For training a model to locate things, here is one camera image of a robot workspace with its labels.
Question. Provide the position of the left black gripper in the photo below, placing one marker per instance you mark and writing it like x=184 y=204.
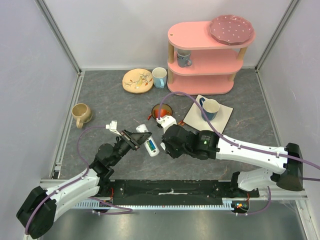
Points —
x=141 y=136

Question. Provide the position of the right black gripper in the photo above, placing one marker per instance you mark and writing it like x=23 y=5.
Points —
x=167 y=146

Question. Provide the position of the white remote control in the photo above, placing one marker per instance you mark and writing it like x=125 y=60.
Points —
x=143 y=129

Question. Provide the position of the blue battery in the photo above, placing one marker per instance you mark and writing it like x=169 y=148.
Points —
x=151 y=145

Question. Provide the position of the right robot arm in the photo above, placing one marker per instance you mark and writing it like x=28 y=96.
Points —
x=276 y=165

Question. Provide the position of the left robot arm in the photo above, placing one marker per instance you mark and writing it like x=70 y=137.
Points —
x=42 y=207

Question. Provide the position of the orange battery by plate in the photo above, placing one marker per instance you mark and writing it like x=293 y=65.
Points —
x=180 y=123

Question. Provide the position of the orange cup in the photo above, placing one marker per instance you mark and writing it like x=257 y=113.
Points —
x=160 y=113

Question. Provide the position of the dark blue mug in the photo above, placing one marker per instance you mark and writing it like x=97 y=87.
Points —
x=210 y=108

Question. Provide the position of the yellow floral plate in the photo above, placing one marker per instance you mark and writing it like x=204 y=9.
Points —
x=137 y=81

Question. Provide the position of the beige ceramic mug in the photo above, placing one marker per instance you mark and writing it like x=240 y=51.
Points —
x=82 y=114

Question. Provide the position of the light blue mug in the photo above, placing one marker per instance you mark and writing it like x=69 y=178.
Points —
x=159 y=75

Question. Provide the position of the pink three-tier shelf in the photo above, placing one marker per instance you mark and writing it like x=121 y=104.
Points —
x=214 y=65

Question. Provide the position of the grey mug on shelf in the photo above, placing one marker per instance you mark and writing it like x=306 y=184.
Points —
x=183 y=58

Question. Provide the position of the pink polka dot plate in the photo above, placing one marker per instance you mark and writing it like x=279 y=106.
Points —
x=231 y=30

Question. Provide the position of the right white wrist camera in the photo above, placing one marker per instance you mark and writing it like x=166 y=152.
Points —
x=166 y=122

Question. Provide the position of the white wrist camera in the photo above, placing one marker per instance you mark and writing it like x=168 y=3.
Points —
x=112 y=127
x=166 y=122

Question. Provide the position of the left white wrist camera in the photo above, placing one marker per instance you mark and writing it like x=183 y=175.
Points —
x=112 y=127

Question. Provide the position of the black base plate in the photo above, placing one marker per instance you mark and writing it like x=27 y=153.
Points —
x=135 y=192

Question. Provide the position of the white cable duct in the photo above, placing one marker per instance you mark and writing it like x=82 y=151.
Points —
x=90 y=204

